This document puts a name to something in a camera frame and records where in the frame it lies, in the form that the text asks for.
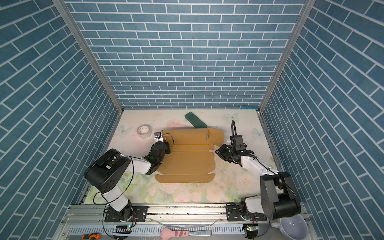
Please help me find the orange black screwdriver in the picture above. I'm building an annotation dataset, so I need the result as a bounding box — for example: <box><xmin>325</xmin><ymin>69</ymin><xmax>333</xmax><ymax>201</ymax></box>
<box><xmin>82</xmin><ymin>233</ymin><xmax>101</xmax><ymax>240</ymax></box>

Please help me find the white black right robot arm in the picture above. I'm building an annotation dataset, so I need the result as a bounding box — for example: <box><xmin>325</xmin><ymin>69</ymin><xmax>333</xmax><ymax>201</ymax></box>
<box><xmin>215</xmin><ymin>135</ymin><xmax>301</xmax><ymax>221</ymax></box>

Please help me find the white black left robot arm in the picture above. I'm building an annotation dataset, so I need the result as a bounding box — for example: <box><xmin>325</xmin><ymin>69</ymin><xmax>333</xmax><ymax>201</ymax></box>
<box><xmin>84</xmin><ymin>142</ymin><xmax>171</xmax><ymax>222</ymax></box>

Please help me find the clear tape roll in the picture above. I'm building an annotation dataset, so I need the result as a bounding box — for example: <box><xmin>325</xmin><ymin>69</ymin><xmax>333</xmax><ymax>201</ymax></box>
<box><xmin>137</xmin><ymin>125</ymin><xmax>152</xmax><ymax>139</ymax></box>

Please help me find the pink handled knife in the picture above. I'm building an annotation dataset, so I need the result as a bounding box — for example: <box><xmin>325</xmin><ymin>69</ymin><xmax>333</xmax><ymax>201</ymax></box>
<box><xmin>161</xmin><ymin>229</ymin><xmax>212</xmax><ymax>240</ymax></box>

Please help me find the brown cardboard box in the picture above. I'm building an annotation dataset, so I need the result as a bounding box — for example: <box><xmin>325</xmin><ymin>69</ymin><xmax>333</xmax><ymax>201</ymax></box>
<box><xmin>155</xmin><ymin>128</ymin><xmax>225</xmax><ymax>184</ymax></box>

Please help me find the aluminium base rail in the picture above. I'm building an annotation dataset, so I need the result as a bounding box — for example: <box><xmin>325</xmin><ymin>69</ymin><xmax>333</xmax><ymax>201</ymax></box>
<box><xmin>53</xmin><ymin>202</ymin><xmax>316</xmax><ymax>240</ymax></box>

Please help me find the dark green flat block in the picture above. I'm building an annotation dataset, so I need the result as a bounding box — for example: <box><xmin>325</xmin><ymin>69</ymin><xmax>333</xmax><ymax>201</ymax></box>
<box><xmin>185</xmin><ymin>112</ymin><xmax>208</xmax><ymax>129</ymax></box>

